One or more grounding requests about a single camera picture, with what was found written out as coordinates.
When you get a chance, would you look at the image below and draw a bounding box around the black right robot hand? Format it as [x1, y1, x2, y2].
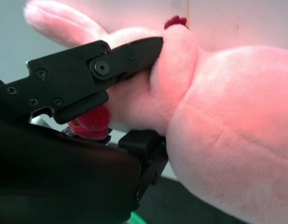
[0, 36, 169, 224]

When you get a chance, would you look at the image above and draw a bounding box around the pink plush beaver doll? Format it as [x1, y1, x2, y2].
[23, 0, 288, 224]

